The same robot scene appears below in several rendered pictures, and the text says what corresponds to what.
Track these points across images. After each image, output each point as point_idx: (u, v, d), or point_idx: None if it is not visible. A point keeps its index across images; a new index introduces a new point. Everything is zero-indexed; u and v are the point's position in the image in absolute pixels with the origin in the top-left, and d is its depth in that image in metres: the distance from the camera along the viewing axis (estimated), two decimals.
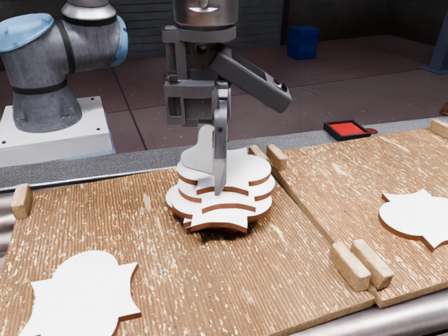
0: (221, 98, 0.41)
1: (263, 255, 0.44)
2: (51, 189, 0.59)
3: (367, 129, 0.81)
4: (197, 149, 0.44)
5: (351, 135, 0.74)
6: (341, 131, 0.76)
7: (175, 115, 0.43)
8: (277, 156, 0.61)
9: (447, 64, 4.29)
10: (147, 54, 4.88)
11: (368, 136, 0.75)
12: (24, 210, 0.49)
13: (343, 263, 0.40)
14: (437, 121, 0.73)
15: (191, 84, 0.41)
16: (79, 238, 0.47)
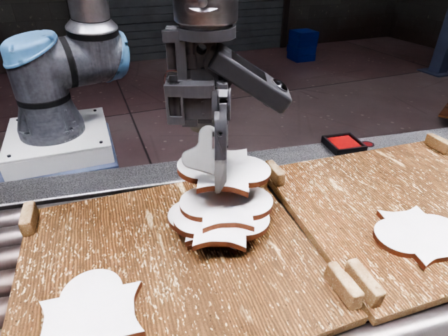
0: (221, 98, 0.41)
1: (262, 273, 0.46)
2: (56, 204, 0.61)
3: (365, 141, 0.83)
4: (198, 150, 0.44)
5: (347, 149, 0.76)
6: (338, 145, 0.78)
7: (175, 115, 0.43)
8: (275, 172, 0.62)
9: (445, 67, 4.31)
10: (147, 57, 4.89)
11: (365, 149, 0.77)
12: (31, 228, 0.51)
13: (337, 282, 0.42)
14: (431, 135, 0.75)
15: (191, 84, 0.41)
16: (85, 256, 0.49)
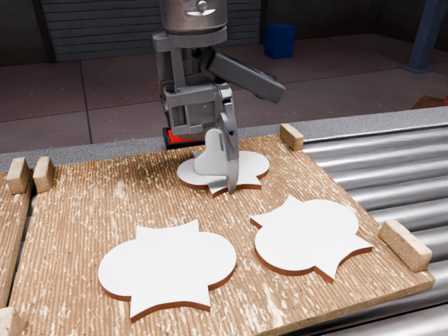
0: (225, 99, 0.41)
1: None
2: None
3: None
4: (208, 155, 0.44)
5: (180, 143, 0.60)
6: (174, 139, 0.62)
7: (179, 125, 0.42)
8: (33, 173, 0.46)
9: (425, 63, 4.15)
10: (119, 53, 4.73)
11: (205, 144, 0.61)
12: None
13: None
14: (283, 126, 0.59)
15: (193, 90, 0.40)
16: None
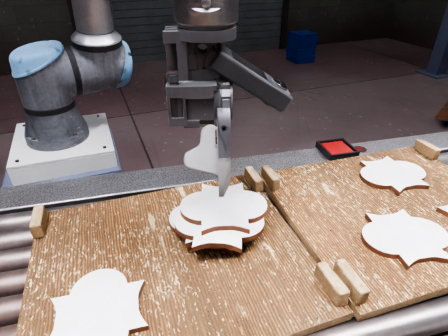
0: (223, 98, 0.41)
1: (257, 272, 0.50)
2: (63, 207, 0.65)
3: (357, 146, 0.86)
4: (201, 150, 0.43)
5: (340, 154, 0.80)
6: (331, 150, 0.82)
7: (176, 117, 0.43)
8: (270, 177, 0.66)
9: (443, 68, 4.35)
10: (147, 58, 4.93)
11: (357, 155, 0.81)
12: (41, 231, 0.55)
13: (325, 281, 0.46)
14: (420, 141, 0.79)
15: (193, 85, 0.41)
16: (92, 256, 0.52)
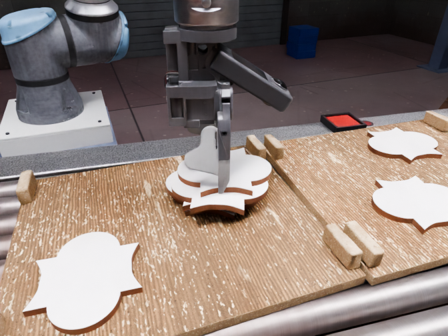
0: (223, 98, 0.41)
1: (260, 237, 0.46)
2: (55, 177, 0.61)
3: (363, 121, 0.82)
4: (201, 151, 0.44)
5: (347, 127, 0.76)
6: (337, 123, 0.78)
7: (177, 117, 0.43)
8: (274, 145, 0.62)
9: (445, 63, 4.31)
10: (147, 53, 4.89)
11: (363, 127, 0.77)
12: (29, 195, 0.51)
13: (335, 242, 0.42)
14: (431, 113, 0.75)
15: (193, 85, 0.41)
16: (83, 221, 0.48)
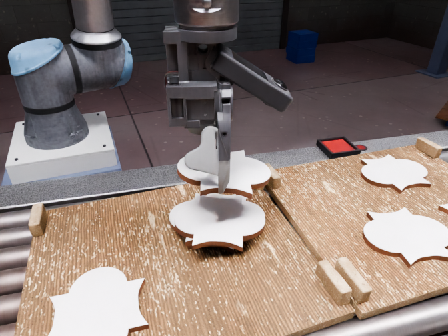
0: (223, 99, 0.41)
1: (257, 271, 0.49)
2: (63, 206, 0.64)
3: (358, 145, 0.86)
4: (201, 151, 0.44)
5: (341, 152, 0.79)
6: (333, 149, 0.81)
7: (177, 117, 0.43)
8: (271, 175, 0.66)
9: (443, 68, 4.34)
10: (147, 57, 4.92)
11: (357, 153, 0.80)
12: (40, 229, 0.54)
13: (327, 279, 0.45)
14: (421, 139, 0.78)
15: (193, 85, 0.41)
16: (91, 255, 0.52)
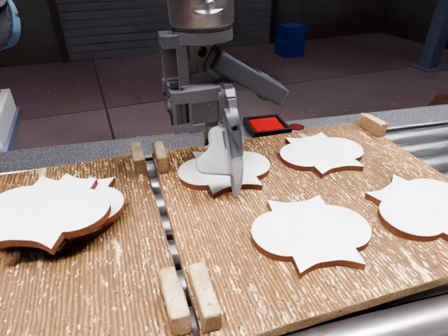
0: (229, 98, 0.41)
1: (81, 282, 0.34)
2: None
3: (294, 124, 0.71)
4: (211, 153, 0.43)
5: (267, 131, 0.64)
6: (259, 127, 0.66)
7: (181, 123, 0.42)
8: (156, 155, 0.51)
9: (436, 61, 4.19)
10: (131, 52, 4.78)
11: (288, 132, 0.66)
12: None
13: (163, 296, 0.31)
14: (365, 115, 0.63)
15: (197, 89, 0.40)
16: None
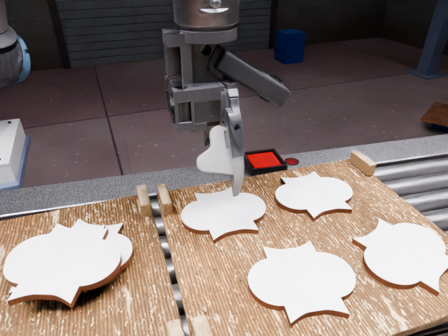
0: (231, 98, 0.41)
1: (97, 331, 0.39)
2: None
3: (289, 158, 0.75)
4: (212, 152, 0.43)
5: (263, 168, 0.69)
6: (256, 163, 0.71)
7: (183, 121, 0.42)
8: (161, 199, 0.55)
9: (433, 69, 4.24)
10: (132, 58, 4.82)
11: (284, 169, 0.70)
12: None
13: None
14: (355, 153, 0.68)
15: (199, 87, 0.40)
16: None
